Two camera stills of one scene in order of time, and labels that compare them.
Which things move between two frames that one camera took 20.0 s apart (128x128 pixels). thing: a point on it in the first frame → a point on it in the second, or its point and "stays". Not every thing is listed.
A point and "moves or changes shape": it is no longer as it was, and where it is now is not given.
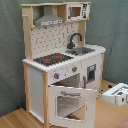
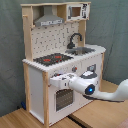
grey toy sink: (80, 51) stays
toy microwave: (77, 11) stays
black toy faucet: (71, 44) stays
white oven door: (71, 107) moves or changes shape
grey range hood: (48, 18) stays
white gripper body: (117, 94) → (61, 81)
